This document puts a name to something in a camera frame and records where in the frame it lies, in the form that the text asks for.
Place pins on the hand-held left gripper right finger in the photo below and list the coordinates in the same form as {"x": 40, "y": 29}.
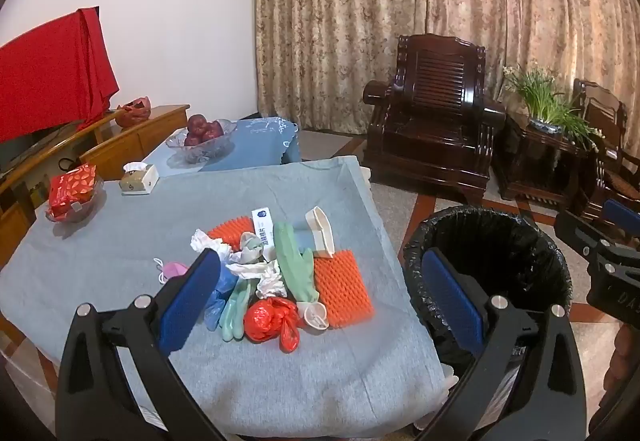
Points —
{"x": 450, "y": 296}

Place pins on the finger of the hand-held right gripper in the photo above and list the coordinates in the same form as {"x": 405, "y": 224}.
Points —
{"x": 622, "y": 216}
{"x": 575, "y": 233}

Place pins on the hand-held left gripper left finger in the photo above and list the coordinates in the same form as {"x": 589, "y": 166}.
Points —
{"x": 192, "y": 301}

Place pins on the blue plastic glove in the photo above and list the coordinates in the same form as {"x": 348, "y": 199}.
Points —
{"x": 220, "y": 301}

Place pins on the pink face mask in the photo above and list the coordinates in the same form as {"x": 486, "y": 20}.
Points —
{"x": 175, "y": 269}

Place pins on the green rubber glove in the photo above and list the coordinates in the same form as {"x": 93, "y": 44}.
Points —
{"x": 235, "y": 316}
{"x": 295, "y": 266}

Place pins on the white tissue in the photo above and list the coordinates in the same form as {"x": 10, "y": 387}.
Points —
{"x": 267, "y": 281}
{"x": 205, "y": 241}

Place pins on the bin with black bag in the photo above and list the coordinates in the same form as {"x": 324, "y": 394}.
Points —
{"x": 500, "y": 241}

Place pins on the red plastic bag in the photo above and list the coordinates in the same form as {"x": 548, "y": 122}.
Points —
{"x": 265, "y": 321}

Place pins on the greenish wrapper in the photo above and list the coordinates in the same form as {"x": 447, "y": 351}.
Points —
{"x": 250, "y": 246}

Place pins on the orange foam net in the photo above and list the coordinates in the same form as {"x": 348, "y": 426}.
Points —
{"x": 340, "y": 286}
{"x": 232, "y": 231}

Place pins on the white blue medicine box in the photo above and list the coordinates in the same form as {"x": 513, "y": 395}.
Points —
{"x": 262, "y": 226}

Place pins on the white plastic cup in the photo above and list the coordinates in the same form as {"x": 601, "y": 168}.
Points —
{"x": 312, "y": 316}

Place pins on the white paper tray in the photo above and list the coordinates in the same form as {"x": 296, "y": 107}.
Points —
{"x": 320, "y": 226}

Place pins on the dark wooden side table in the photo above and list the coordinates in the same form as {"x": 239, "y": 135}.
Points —
{"x": 540, "y": 166}

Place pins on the grey tablecloth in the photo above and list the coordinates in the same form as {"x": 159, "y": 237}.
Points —
{"x": 125, "y": 231}

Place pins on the dark wooden armchair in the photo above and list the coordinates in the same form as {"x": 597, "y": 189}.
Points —
{"x": 605, "y": 116}
{"x": 430, "y": 136}

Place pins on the blue white flower pot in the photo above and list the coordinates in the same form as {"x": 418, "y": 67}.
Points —
{"x": 546, "y": 127}

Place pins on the tissue box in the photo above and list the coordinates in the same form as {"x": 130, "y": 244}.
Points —
{"x": 140, "y": 183}

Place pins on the glass dish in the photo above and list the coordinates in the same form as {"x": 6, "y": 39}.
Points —
{"x": 87, "y": 211}

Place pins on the green potted plant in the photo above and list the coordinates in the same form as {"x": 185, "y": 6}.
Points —
{"x": 542, "y": 96}

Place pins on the glass fruit bowl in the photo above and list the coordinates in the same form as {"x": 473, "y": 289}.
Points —
{"x": 200, "y": 153}

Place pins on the red apple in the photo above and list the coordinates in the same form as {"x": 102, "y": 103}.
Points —
{"x": 192, "y": 140}
{"x": 196, "y": 122}
{"x": 212, "y": 131}

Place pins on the red patterned packet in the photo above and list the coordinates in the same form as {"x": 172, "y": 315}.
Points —
{"x": 72, "y": 188}

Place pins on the wooden chair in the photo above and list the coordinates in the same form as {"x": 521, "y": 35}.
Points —
{"x": 15, "y": 231}

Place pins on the red lotus ornament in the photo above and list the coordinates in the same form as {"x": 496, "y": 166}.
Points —
{"x": 132, "y": 113}

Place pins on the black television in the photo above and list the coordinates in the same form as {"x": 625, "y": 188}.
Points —
{"x": 20, "y": 151}

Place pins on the red cloth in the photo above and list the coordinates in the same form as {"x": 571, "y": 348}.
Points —
{"x": 50, "y": 71}

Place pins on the beige patterned curtain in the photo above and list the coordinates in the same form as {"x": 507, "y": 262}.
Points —
{"x": 350, "y": 21}

